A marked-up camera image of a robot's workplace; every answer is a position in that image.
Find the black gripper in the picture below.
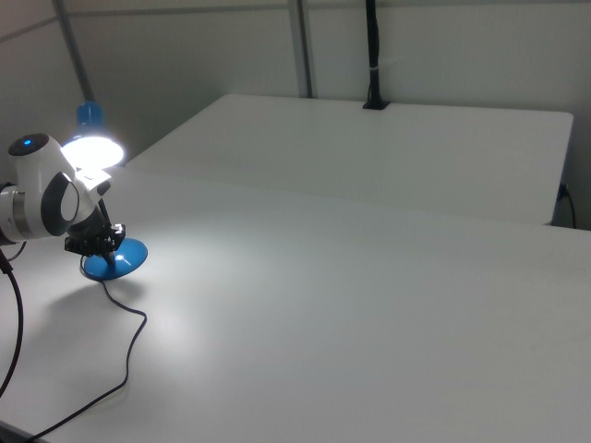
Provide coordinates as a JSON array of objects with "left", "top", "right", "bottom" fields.
[{"left": 63, "top": 207, "right": 127, "bottom": 270}]

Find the blue gooseneck desk lamp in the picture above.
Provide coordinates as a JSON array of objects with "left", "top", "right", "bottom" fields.
[{"left": 59, "top": 102, "right": 150, "bottom": 281}]

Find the thin black lamp cord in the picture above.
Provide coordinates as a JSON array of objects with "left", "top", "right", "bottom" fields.
[{"left": 28, "top": 257, "right": 149, "bottom": 440}]

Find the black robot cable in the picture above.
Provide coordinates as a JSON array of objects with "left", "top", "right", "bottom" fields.
[{"left": 0, "top": 240, "right": 28, "bottom": 399}]

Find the slanted grey metal frame post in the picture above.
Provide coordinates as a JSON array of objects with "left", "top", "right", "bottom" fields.
[{"left": 51, "top": 0, "right": 96, "bottom": 103}]

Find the upright grey metal frame post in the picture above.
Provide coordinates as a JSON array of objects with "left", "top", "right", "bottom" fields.
[{"left": 287, "top": 0, "right": 320, "bottom": 99}]

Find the black clamped camera pole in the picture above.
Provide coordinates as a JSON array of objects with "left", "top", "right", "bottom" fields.
[{"left": 361, "top": 0, "right": 392, "bottom": 112}]

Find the black cable at table edge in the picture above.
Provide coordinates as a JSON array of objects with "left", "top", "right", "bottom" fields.
[{"left": 557, "top": 183, "right": 578, "bottom": 229}]

